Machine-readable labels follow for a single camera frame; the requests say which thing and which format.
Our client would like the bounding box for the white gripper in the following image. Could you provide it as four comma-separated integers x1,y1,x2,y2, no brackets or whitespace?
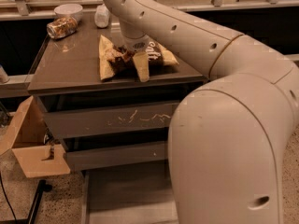
120,21,150,82

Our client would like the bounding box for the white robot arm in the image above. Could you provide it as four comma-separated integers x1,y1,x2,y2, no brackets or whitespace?
104,0,299,224

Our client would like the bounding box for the middle drawer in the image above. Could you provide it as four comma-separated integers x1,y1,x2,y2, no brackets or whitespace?
64,141,167,171

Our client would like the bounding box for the black cable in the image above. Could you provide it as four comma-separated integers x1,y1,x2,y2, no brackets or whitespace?
0,170,19,222

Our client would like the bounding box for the brown chip bag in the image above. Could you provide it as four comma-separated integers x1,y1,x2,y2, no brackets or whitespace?
99,35,178,81

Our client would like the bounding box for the bottom drawer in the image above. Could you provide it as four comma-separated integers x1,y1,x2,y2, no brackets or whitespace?
81,161,178,224

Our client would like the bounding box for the top drawer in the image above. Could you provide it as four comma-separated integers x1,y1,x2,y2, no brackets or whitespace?
44,101,178,139

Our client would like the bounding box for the white bowl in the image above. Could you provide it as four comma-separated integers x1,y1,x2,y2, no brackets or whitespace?
54,4,83,22

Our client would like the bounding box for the open cardboard box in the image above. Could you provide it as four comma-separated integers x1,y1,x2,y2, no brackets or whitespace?
0,96,70,178

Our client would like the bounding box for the metal railing frame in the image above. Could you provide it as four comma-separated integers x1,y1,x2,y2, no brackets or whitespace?
0,0,299,100

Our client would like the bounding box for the white cup at left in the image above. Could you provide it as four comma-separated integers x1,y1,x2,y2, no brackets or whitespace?
0,65,9,83

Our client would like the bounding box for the black stand base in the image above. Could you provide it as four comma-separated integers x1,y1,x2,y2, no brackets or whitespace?
0,179,53,224

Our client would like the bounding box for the grey drawer cabinet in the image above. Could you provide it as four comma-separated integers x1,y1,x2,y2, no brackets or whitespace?
27,7,209,224

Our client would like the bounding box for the drawer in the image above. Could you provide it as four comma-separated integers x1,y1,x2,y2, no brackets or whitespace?
44,101,178,139
81,161,178,224
64,141,167,171

